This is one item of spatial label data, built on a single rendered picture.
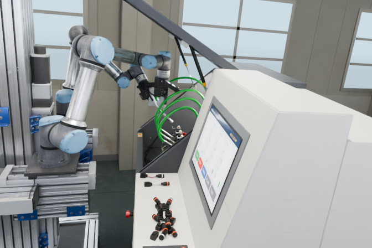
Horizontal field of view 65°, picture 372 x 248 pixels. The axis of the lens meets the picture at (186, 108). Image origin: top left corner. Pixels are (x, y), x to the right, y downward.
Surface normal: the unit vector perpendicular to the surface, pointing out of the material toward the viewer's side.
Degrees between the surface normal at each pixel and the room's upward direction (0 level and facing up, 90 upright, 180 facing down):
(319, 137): 90
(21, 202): 90
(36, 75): 90
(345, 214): 90
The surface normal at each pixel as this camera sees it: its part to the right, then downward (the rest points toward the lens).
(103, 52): 0.83, 0.11
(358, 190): 0.15, 0.29
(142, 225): 0.08, -0.95
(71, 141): 0.77, 0.37
